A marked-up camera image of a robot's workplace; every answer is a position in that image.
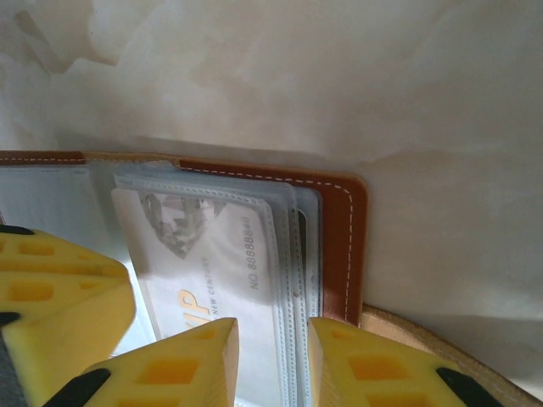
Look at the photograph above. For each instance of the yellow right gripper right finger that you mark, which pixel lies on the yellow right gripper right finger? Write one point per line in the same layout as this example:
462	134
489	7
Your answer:
373	373

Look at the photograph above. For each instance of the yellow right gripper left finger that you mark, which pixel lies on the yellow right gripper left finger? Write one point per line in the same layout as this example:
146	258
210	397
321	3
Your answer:
169	373

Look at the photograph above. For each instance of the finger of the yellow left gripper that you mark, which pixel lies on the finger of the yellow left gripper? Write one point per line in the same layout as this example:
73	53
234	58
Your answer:
76	318
51	254

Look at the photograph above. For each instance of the white VIP diamond card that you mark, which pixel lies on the white VIP diamond card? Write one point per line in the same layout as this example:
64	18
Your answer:
203	263

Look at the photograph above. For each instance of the brown leather card holder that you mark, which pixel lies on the brown leather card holder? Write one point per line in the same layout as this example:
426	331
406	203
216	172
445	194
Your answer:
335	237

